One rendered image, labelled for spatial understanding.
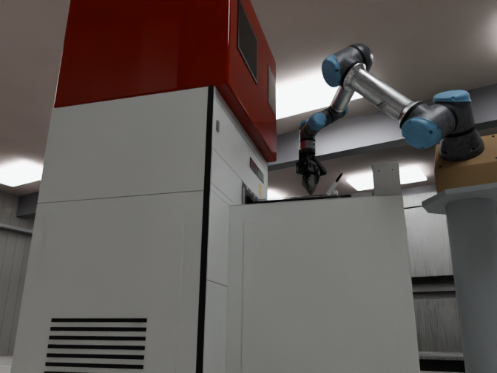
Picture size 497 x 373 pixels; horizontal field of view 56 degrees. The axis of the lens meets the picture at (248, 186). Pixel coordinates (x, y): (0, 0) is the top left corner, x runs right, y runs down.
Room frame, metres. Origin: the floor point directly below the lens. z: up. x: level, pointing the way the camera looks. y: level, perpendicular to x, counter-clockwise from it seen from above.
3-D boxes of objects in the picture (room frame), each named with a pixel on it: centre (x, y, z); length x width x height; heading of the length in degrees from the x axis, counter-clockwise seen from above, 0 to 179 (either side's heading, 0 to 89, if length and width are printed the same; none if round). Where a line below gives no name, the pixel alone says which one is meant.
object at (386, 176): (1.86, -0.58, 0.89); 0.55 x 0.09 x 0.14; 164
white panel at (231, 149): (1.90, 0.02, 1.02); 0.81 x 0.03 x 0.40; 164
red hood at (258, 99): (1.99, 0.32, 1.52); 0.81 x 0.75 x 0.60; 164
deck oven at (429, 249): (6.65, -2.41, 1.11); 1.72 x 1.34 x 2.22; 58
